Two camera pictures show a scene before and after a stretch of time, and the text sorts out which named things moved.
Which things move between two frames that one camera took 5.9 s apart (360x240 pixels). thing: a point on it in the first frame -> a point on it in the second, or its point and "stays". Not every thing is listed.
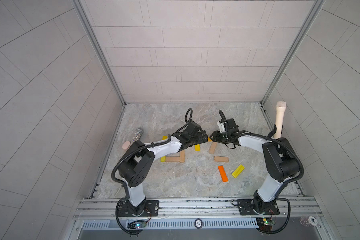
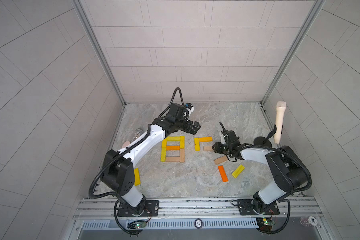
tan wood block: [172, 159] stays
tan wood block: [182, 156] stays
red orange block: [223, 173] stays
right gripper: [216, 137] -> [217, 147]
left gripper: [199, 140] -> [193, 130]
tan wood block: [221, 159] stays
